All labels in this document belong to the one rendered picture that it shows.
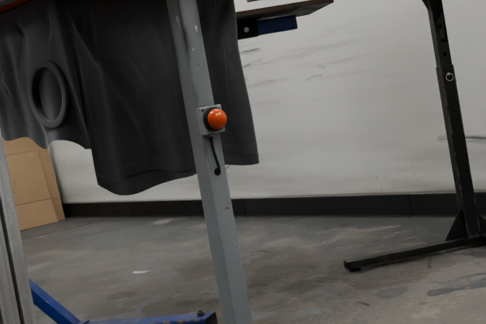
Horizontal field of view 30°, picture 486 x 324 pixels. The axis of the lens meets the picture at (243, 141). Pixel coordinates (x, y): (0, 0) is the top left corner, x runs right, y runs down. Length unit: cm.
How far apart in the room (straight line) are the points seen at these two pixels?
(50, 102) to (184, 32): 42
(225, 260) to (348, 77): 276
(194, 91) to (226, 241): 28
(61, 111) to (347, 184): 274
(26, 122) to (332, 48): 252
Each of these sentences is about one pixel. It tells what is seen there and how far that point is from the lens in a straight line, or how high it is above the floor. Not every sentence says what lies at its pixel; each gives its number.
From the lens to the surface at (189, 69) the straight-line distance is 163.
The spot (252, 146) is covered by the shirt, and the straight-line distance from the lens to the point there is 206.
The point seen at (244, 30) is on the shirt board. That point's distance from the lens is 313.
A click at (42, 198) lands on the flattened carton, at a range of 677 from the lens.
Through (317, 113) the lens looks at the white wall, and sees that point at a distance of 452.
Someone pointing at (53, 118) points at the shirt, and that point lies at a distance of 193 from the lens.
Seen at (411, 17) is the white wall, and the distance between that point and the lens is 405.
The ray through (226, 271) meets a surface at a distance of 166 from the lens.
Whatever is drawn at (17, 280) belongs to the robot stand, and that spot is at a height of 49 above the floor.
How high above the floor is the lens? 69
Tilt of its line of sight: 3 degrees down
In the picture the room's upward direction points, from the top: 10 degrees counter-clockwise
